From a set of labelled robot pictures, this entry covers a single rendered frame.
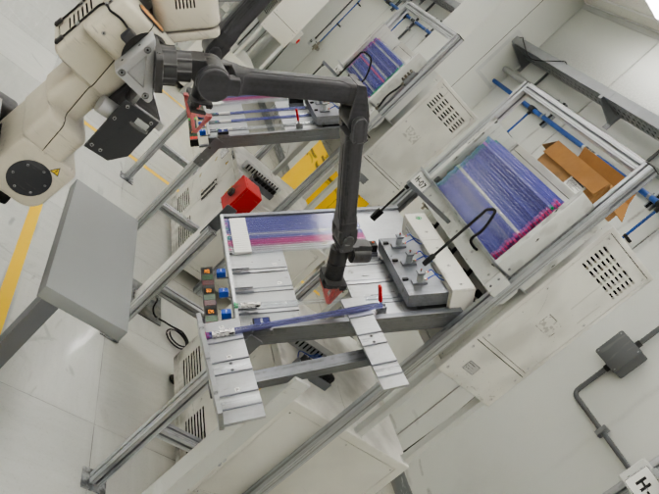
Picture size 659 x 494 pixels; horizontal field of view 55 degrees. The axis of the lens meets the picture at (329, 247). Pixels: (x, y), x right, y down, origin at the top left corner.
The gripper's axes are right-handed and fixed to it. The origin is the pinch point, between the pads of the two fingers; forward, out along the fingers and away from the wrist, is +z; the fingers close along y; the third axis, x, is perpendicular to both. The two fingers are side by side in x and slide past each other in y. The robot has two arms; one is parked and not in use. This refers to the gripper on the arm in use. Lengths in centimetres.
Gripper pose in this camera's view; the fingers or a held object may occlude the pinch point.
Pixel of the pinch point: (328, 300)
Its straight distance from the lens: 200.7
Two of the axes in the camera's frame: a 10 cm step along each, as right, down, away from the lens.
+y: -2.2, -5.3, 8.2
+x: -9.6, -0.4, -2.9
